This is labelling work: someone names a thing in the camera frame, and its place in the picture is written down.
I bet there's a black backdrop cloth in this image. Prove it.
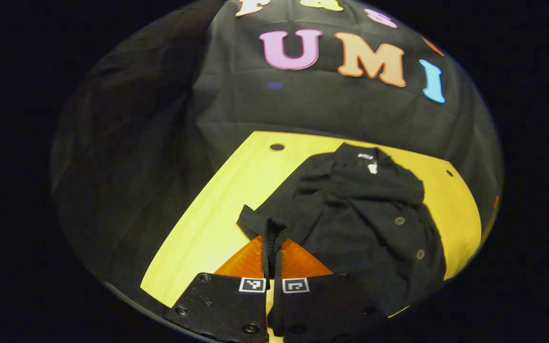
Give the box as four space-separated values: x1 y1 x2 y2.
51 0 504 305

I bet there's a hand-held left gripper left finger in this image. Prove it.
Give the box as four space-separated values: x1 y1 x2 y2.
164 235 270 343

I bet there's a black buttoned jacket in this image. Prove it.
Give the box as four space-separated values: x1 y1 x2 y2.
236 142 447 315

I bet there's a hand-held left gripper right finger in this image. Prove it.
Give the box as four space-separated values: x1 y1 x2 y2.
271 238 389 343

